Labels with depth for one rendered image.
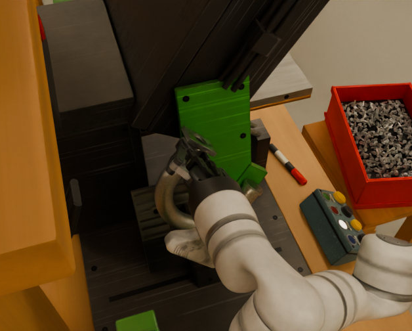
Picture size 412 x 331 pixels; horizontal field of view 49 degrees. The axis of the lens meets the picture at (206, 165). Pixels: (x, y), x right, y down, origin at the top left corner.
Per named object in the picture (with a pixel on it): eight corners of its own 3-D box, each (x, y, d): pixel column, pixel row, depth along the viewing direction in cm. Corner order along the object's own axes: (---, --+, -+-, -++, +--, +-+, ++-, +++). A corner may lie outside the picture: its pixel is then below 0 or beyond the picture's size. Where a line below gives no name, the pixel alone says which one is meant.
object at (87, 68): (127, 117, 114) (103, -7, 88) (156, 215, 96) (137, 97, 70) (54, 134, 111) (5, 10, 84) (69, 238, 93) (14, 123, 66)
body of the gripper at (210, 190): (264, 207, 59) (239, 166, 66) (218, 182, 54) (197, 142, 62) (227, 245, 61) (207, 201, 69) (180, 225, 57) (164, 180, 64)
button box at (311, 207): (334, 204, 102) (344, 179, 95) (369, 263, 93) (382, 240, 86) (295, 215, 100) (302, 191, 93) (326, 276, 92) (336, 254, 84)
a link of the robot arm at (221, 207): (159, 241, 58) (170, 278, 53) (214, 178, 55) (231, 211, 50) (210, 261, 63) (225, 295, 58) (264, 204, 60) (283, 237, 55)
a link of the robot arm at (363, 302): (275, 326, 56) (290, 261, 55) (359, 289, 76) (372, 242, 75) (344, 364, 50) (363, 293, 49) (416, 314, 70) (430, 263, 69)
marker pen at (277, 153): (267, 148, 108) (267, 144, 107) (272, 146, 108) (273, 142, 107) (301, 186, 101) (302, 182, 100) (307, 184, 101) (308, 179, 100)
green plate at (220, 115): (236, 157, 87) (231, 54, 74) (252, 183, 81) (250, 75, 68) (177, 172, 85) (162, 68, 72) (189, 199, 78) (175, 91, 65)
